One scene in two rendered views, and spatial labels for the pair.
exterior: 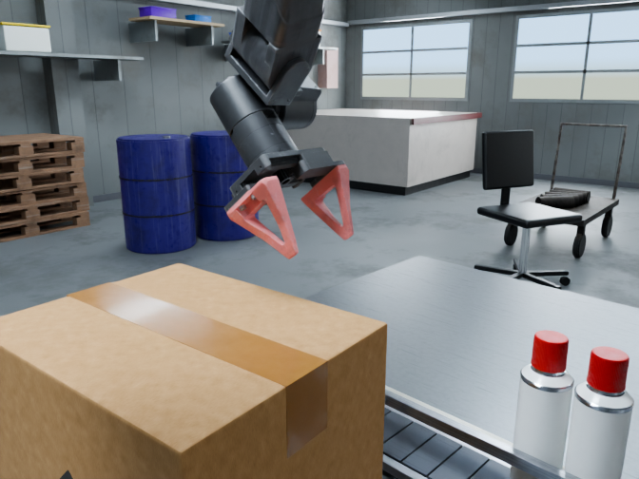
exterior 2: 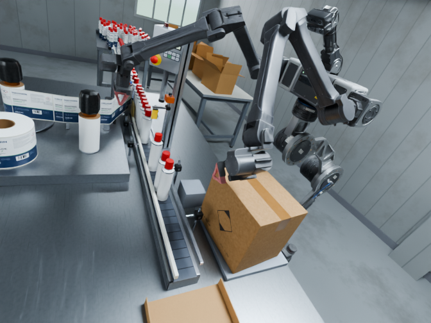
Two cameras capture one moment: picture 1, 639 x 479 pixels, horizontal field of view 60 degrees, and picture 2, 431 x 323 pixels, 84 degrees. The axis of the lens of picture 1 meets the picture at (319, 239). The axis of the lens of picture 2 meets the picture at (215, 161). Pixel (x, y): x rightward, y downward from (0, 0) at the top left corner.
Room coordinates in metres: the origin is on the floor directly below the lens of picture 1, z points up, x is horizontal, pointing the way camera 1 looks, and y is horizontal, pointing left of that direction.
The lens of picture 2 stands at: (1.24, 0.10, 1.63)
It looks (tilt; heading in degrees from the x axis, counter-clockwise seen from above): 32 degrees down; 192
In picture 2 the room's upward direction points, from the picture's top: 19 degrees clockwise
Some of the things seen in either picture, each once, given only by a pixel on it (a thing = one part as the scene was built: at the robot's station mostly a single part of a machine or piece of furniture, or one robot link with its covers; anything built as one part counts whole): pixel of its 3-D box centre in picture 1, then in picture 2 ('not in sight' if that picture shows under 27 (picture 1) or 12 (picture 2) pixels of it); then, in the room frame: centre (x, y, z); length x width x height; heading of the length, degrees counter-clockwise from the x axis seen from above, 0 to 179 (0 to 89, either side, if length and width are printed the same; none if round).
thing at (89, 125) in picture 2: not in sight; (89, 122); (0.46, -0.70, 1.03); 0.09 x 0.09 x 0.30
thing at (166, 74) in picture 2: not in sight; (164, 84); (0.02, -0.60, 1.18); 0.04 x 0.04 x 0.21
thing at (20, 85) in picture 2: not in sight; (13, 90); (0.52, -1.10, 1.04); 0.09 x 0.09 x 0.29
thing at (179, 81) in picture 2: not in sight; (176, 96); (0.08, -0.49, 1.16); 0.04 x 0.04 x 0.67; 46
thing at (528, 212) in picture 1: (525, 212); not in sight; (3.62, -1.37, 0.52); 0.66 x 0.66 x 1.04
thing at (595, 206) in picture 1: (566, 184); not in sight; (4.84, -2.16, 0.50); 1.21 x 0.71 x 1.00; 143
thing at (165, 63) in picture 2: not in sight; (170, 50); (0.07, -0.58, 1.38); 0.17 x 0.10 x 0.19; 101
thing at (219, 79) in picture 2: not in sight; (220, 74); (-1.68, -0.85, 0.97); 0.51 x 0.42 x 0.37; 147
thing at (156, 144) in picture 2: not in sight; (155, 152); (0.38, -0.38, 0.98); 0.05 x 0.05 x 0.20
